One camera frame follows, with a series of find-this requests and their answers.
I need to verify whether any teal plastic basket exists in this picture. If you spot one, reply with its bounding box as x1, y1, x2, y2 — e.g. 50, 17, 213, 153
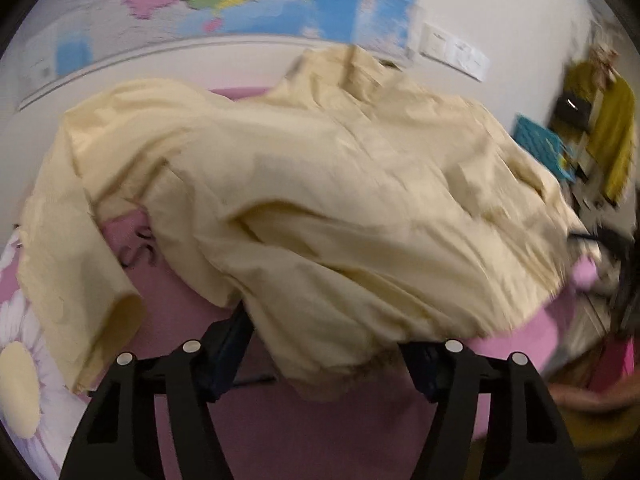
512, 112, 576, 181

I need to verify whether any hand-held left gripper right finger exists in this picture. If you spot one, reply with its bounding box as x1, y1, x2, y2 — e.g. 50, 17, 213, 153
398, 339, 586, 480

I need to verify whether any person's right forearm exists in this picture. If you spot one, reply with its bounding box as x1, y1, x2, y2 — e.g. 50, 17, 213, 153
547, 382, 640, 416

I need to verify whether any cream yellow shirt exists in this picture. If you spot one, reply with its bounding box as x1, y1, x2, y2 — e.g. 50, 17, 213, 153
17, 45, 588, 403

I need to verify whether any pink floral bed sheet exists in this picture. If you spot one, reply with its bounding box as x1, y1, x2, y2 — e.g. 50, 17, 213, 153
0, 87, 598, 480

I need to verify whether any white wall switch panel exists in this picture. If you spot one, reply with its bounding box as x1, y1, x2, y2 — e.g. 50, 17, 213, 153
419, 22, 491, 83

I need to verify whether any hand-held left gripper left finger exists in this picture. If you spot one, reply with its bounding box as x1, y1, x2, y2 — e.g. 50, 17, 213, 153
60, 305, 257, 480

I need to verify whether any small black bag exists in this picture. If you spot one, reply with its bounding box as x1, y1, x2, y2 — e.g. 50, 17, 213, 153
552, 92, 593, 128

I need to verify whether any bright pink cloth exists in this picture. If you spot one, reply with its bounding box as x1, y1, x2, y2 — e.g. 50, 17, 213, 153
590, 335, 640, 401

